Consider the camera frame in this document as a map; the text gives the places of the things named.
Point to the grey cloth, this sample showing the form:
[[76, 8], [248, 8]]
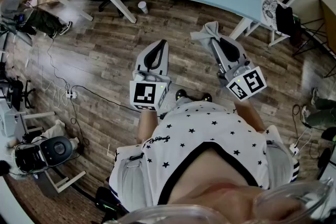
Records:
[[206, 32]]

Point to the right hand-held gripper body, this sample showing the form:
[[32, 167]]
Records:
[[246, 84]]

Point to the person's white star-print shirt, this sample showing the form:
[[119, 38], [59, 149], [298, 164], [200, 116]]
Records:
[[199, 123]]

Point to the person's neck and chin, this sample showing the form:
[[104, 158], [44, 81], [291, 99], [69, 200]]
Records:
[[210, 173]]

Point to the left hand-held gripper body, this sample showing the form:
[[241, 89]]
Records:
[[143, 94]]

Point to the black box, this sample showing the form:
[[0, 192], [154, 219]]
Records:
[[27, 157]]

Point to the black chair base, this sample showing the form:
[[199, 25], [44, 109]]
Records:
[[18, 94]]

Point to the black bag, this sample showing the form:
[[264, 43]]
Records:
[[284, 19]]

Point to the person's left forearm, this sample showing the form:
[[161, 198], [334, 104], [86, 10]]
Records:
[[148, 126]]

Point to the white power strip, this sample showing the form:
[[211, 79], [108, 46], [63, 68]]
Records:
[[71, 94], [294, 150]]

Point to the dark wooden side table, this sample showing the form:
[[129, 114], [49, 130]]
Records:
[[329, 23]]

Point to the white table leg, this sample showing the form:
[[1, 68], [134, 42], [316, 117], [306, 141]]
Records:
[[241, 27], [120, 6]]

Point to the person's right forearm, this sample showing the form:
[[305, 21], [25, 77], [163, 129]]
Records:
[[249, 115]]

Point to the white paper cup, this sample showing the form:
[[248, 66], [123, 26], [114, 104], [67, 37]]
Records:
[[143, 7]]

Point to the person's black shoe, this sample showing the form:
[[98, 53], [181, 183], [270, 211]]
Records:
[[207, 97], [180, 94]]

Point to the white metal frame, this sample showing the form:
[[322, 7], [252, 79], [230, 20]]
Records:
[[65, 182]]

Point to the clear-framed glasses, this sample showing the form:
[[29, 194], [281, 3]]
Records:
[[288, 191]]

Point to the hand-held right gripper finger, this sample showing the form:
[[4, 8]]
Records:
[[215, 48], [233, 43]]

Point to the black round-top appliance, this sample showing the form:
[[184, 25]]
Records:
[[57, 149]]

